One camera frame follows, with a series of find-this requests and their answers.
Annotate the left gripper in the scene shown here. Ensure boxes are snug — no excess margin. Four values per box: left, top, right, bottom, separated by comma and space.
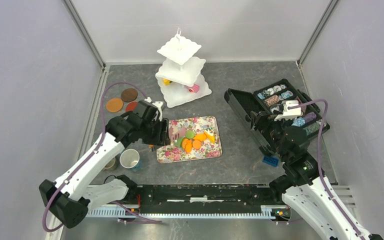
140, 116, 171, 146

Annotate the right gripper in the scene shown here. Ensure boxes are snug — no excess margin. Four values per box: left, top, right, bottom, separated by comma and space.
249, 110, 292, 159

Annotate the green toy cake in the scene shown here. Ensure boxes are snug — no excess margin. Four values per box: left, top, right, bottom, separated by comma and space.
173, 136, 185, 148

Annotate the yellow toy cake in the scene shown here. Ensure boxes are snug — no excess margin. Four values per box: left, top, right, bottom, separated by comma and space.
162, 78, 172, 86

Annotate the pink toy cake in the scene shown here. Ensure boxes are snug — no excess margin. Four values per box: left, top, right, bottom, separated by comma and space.
187, 84, 200, 94

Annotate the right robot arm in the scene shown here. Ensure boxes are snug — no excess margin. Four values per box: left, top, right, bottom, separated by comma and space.
245, 111, 382, 240

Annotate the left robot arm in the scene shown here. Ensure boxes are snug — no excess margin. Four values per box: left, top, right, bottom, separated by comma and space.
38, 98, 170, 233

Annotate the floral rectangular tray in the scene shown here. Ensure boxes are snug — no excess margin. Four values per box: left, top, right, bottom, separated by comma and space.
156, 116, 223, 164

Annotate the light blue chip stack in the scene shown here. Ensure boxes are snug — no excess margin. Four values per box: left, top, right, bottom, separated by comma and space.
291, 117, 306, 127

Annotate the green macaron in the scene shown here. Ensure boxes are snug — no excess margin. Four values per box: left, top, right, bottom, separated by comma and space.
185, 130, 196, 139

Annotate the orange blue chip stack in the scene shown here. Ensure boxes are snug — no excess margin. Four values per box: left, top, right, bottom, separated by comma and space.
264, 95, 280, 107

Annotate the black poker chip case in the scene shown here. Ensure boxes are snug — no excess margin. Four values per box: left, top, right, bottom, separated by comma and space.
224, 78, 323, 157

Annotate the blue toy brick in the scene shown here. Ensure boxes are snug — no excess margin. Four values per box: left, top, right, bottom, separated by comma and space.
262, 156, 279, 168

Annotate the white and blue mug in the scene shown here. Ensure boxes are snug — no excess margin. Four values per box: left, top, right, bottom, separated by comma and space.
119, 149, 142, 172

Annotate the purple chip stack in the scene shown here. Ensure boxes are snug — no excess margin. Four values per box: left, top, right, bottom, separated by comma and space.
303, 112, 317, 124

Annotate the green blue chip stack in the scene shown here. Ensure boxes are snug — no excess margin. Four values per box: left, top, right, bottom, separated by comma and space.
303, 120, 328, 136

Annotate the red round coaster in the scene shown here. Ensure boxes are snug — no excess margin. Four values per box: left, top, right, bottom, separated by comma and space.
125, 101, 138, 112

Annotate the olive brown cup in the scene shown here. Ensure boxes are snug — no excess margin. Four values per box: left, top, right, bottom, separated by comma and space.
103, 157, 118, 171

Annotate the dark brown round coaster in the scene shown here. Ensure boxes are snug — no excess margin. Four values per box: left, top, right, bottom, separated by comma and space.
120, 88, 138, 103

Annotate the orange round coaster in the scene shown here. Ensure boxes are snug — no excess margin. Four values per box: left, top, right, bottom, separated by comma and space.
105, 97, 124, 113

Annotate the white three-tier dessert stand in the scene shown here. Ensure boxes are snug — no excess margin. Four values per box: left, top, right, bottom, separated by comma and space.
155, 28, 212, 108

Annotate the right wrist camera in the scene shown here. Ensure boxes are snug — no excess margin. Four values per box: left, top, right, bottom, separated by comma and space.
274, 100, 303, 121

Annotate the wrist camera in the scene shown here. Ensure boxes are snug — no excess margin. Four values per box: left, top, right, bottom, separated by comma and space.
144, 97, 164, 114
274, 100, 303, 121

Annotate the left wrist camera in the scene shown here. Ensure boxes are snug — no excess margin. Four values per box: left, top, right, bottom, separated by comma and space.
144, 97, 164, 114

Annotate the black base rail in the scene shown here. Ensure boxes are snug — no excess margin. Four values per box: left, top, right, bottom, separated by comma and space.
119, 184, 286, 214

